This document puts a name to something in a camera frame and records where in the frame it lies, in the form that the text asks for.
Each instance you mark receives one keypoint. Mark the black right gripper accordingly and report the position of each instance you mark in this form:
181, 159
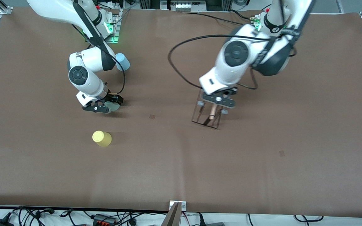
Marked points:
114, 99

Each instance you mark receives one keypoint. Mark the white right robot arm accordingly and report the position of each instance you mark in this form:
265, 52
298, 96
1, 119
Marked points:
83, 75

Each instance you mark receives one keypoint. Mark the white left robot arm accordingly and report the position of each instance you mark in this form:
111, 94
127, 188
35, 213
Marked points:
236, 55

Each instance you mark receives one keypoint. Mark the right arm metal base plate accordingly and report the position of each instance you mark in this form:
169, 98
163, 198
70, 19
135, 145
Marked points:
117, 31

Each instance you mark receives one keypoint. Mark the brown paper table cover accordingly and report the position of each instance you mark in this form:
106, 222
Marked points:
200, 172

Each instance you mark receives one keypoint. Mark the metal corner bracket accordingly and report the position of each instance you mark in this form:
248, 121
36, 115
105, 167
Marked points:
182, 205

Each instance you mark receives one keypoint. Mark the yellow plastic cup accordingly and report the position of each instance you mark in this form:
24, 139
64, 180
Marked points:
101, 138

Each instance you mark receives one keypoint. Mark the black power adapter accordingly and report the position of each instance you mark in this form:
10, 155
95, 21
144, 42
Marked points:
1, 222

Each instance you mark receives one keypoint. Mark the wooden camera post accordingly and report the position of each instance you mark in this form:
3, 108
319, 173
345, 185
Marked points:
172, 216

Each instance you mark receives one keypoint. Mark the light blue plastic cup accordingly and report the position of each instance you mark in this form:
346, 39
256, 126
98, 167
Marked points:
123, 62

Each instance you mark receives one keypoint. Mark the dark grey adapter box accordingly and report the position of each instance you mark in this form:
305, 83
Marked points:
215, 224

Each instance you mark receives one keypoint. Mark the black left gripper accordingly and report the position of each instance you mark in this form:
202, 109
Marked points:
232, 91

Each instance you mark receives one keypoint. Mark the grey power strip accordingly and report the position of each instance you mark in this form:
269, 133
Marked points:
187, 5

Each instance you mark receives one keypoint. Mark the orange black connector block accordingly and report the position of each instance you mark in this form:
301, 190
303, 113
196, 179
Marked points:
105, 218

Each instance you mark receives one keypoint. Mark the white power strip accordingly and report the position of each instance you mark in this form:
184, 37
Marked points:
116, 3

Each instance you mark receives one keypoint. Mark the mint green plastic cup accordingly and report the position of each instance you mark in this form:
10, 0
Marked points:
115, 108

